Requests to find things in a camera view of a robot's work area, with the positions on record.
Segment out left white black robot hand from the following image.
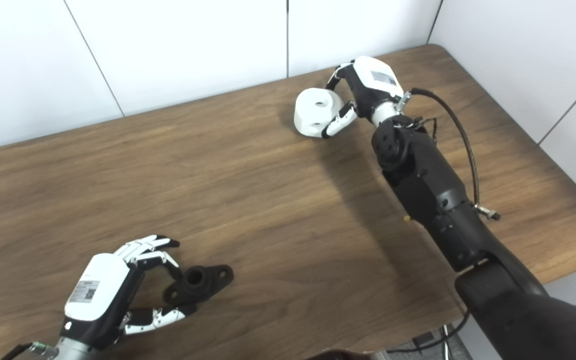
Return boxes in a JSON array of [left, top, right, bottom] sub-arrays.
[[59, 234, 198, 351]]

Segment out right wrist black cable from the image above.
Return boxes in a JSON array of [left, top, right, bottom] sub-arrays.
[[395, 87, 502, 222]]

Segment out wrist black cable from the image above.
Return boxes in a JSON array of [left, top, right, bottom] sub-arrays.
[[0, 341, 59, 360], [395, 87, 502, 222]]

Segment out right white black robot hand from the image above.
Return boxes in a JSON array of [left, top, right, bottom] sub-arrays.
[[321, 55, 405, 140]]

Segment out round white plastic piece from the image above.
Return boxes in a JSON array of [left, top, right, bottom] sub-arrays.
[[293, 87, 345, 139]]

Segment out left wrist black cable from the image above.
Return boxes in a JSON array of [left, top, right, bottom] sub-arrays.
[[0, 341, 59, 360]]

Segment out thin black hanging cable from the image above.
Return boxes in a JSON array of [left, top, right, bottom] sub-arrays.
[[385, 310, 471, 354]]

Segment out black flanged holder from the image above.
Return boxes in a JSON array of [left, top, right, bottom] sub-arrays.
[[162, 264, 235, 306]]

